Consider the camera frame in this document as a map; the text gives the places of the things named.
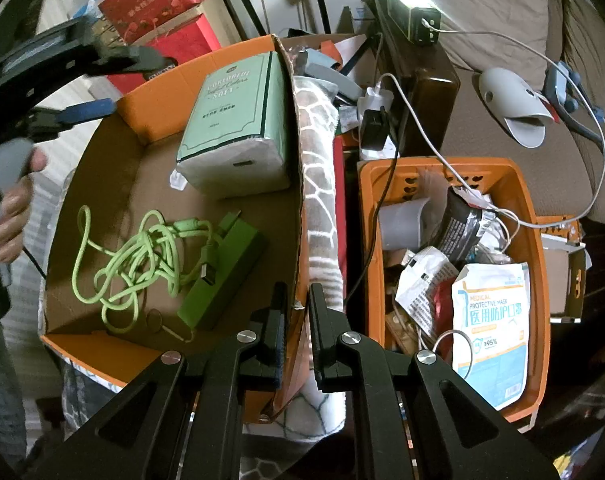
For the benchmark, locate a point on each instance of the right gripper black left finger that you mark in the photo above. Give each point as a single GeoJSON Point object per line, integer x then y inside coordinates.
{"type": "Point", "coordinates": [182, 417]}

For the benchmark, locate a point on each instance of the orange plastic basket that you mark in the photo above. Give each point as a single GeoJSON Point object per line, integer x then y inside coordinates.
{"type": "Point", "coordinates": [433, 269]}

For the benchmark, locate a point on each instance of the bright lamp box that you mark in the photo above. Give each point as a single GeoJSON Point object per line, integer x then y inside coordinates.
{"type": "Point", "coordinates": [417, 20]}

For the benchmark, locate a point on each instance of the brown sofa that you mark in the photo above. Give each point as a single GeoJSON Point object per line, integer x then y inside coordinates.
{"type": "Point", "coordinates": [558, 48]}

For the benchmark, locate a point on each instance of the green tissue pack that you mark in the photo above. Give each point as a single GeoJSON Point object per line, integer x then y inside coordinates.
{"type": "Point", "coordinates": [236, 140]}

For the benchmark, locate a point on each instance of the red collection gift bag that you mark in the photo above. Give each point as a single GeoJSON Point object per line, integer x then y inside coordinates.
{"type": "Point", "coordinates": [183, 44]}

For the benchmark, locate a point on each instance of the green rectangular power bank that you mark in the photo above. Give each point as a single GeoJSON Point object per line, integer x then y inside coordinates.
{"type": "Point", "coordinates": [227, 264]}

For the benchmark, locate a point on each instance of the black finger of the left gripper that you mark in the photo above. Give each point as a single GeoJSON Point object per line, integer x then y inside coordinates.
{"type": "Point", "coordinates": [44, 124]}
{"type": "Point", "coordinates": [47, 62]}

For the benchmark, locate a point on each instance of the orange cardboard box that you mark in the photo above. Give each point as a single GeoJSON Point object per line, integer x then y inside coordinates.
{"type": "Point", "coordinates": [125, 172]}

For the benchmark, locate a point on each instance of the blue white mask package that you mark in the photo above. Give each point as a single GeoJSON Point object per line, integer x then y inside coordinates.
{"type": "Point", "coordinates": [491, 305]}

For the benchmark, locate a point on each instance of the white plug adapter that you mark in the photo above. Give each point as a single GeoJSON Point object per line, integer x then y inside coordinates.
{"type": "Point", "coordinates": [177, 181]}

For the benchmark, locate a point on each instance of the dark wooden side table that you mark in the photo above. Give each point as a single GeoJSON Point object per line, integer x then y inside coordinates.
{"type": "Point", "coordinates": [425, 87]}

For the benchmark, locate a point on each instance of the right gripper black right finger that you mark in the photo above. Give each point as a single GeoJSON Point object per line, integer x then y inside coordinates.
{"type": "Point", "coordinates": [415, 418]}

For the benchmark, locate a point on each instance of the person's left hand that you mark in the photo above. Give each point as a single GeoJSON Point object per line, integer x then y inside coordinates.
{"type": "Point", "coordinates": [15, 208]}

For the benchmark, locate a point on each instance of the white hair dryer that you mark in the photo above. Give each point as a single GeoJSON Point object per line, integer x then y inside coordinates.
{"type": "Point", "coordinates": [516, 106]}

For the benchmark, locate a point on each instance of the white power strip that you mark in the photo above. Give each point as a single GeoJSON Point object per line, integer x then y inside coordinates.
{"type": "Point", "coordinates": [374, 124]}

